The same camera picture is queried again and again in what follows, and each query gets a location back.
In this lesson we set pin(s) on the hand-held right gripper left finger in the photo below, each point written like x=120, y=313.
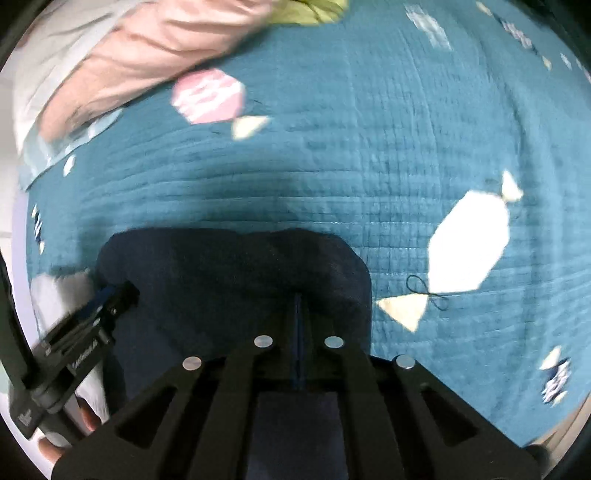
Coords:
x=281, y=360

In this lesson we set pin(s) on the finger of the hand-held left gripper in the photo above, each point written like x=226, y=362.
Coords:
x=111, y=300

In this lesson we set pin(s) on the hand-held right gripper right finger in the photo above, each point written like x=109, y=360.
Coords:
x=318, y=364

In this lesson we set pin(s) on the dark denim jacket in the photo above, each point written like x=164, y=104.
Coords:
x=207, y=277

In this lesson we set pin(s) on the person's left hand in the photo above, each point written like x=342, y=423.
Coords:
x=90, y=420

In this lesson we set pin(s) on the teal candy print quilt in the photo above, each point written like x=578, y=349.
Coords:
x=369, y=138

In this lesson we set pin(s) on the pink rolled duvet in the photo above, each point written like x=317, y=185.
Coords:
x=138, y=50

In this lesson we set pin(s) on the white pillow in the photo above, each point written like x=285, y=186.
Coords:
x=51, y=46

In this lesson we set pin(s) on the green duvet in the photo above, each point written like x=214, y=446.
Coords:
x=314, y=11

